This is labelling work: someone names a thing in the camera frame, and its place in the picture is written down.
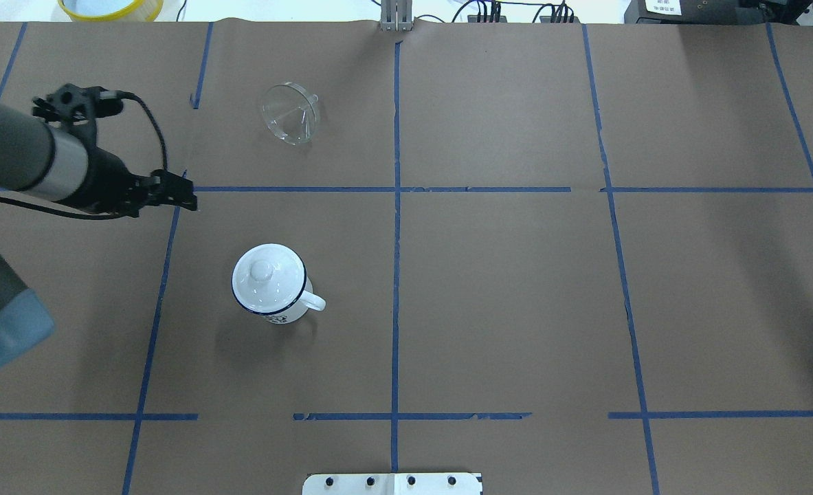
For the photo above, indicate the white enamel cup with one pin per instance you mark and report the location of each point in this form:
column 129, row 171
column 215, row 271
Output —
column 275, row 289

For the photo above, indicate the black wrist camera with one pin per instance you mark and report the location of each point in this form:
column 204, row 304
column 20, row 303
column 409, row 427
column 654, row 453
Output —
column 74, row 104

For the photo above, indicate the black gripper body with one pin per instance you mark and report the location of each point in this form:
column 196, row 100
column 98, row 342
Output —
column 106, row 183

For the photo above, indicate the yellow tape roll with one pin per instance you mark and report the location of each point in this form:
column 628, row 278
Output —
column 112, row 11

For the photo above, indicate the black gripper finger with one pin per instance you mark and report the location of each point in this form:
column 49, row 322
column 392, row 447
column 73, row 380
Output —
column 188, row 203
column 178, row 187

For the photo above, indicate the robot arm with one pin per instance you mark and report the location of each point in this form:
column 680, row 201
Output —
column 51, row 163

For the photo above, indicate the white cup lid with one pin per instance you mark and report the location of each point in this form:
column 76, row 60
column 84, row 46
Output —
column 269, row 278

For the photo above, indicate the aluminium frame post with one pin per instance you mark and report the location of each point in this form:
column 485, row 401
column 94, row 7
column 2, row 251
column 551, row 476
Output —
column 396, row 15

